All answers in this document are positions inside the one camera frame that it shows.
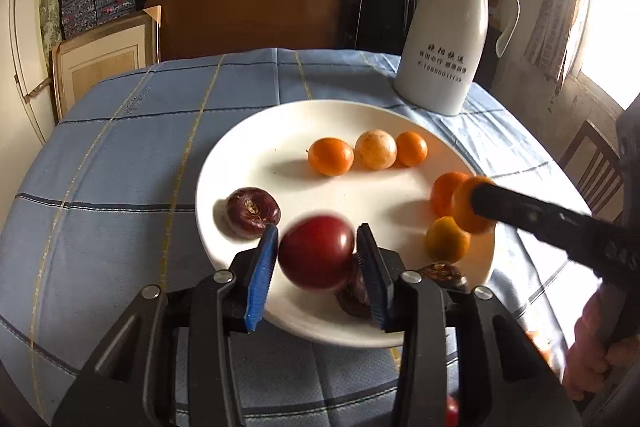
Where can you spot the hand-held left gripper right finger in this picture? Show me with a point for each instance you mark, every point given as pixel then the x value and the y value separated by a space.
pixel 372 277

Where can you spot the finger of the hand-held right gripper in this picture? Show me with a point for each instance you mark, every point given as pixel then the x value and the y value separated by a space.
pixel 530 217

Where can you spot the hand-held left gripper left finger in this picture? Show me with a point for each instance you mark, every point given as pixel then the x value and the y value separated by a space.
pixel 260 277

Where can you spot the dark water chestnut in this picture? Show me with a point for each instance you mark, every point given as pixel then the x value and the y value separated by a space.
pixel 442 274
pixel 252 212
pixel 352 297

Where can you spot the red plum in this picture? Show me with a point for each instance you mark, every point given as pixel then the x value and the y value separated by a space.
pixel 316 252
pixel 452 412

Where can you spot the large orange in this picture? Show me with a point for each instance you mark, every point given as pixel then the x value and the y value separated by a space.
pixel 441 197
pixel 540 343
pixel 465 214

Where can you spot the yellowish small kumquat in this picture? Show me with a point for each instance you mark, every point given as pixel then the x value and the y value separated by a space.
pixel 446 241

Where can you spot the pale yellow round fruit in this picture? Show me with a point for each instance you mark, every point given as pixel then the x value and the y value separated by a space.
pixel 375 149

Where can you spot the small orange kumquat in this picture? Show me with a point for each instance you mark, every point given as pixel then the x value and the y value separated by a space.
pixel 330 156
pixel 411 148

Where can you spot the white oval plate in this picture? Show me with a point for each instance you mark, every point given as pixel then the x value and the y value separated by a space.
pixel 280 137

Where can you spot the person's right hand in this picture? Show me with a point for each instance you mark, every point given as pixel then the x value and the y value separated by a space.
pixel 585 347

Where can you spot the wooden chair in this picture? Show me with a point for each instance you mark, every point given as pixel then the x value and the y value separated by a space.
pixel 595 167

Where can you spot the blue checked tablecloth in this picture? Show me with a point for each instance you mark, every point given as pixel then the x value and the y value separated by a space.
pixel 125 167

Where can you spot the white thermos jug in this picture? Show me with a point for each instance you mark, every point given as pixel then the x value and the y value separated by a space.
pixel 440 32

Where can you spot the curtained bright window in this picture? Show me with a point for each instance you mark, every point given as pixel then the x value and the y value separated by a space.
pixel 612 22

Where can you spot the dark cabinet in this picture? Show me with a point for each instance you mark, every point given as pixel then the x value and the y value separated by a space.
pixel 385 22

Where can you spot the brown wooden board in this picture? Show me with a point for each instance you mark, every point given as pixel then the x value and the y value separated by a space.
pixel 250 22

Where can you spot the white leaning board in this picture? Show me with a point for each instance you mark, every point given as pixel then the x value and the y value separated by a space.
pixel 27 57

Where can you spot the wooden picture frame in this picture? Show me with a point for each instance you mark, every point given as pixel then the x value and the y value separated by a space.
pixel 100 64

